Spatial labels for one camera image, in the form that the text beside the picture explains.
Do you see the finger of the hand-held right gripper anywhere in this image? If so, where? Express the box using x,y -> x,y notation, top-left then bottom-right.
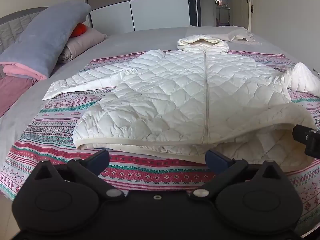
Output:
292,124 -> 311,144

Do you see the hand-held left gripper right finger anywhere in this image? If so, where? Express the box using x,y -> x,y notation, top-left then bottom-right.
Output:
189,149 -> 285,202

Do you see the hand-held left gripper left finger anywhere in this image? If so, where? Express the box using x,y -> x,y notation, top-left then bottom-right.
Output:
33,149 -> 125,202

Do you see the white quilted hooded jacket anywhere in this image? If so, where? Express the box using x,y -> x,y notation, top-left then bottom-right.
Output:
42,35 -> 320,167

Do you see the patterned red green blanket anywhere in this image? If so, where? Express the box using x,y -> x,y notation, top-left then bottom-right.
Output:
0,50 -> 320,235

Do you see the mauve pink blanket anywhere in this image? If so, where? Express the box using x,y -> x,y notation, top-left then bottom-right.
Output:
0,64 -> 40,118

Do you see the beige folded cloth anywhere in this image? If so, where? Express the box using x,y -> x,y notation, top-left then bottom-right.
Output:
185,26 -> 255,43

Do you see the beige pillow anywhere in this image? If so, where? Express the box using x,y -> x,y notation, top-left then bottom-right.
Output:
58,26 -> 108,63

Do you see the grey bed sheet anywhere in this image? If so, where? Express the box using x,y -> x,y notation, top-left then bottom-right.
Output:
0,26 -> 298,165

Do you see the orange plush cushion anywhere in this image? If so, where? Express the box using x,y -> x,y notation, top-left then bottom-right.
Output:
71,23 -> 87,38

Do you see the grey-blue plush blanket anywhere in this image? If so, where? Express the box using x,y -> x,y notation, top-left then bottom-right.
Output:
0,2 -> 92,80

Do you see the cream room door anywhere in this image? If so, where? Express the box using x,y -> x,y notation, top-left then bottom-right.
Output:
246,0 -> 256,32

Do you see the grey quilted headboard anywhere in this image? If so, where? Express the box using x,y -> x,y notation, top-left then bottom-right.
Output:
0,7 -> 49,53

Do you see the white and taupe wardrobe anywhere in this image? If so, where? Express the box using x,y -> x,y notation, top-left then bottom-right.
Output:
84,0 -> 202,32

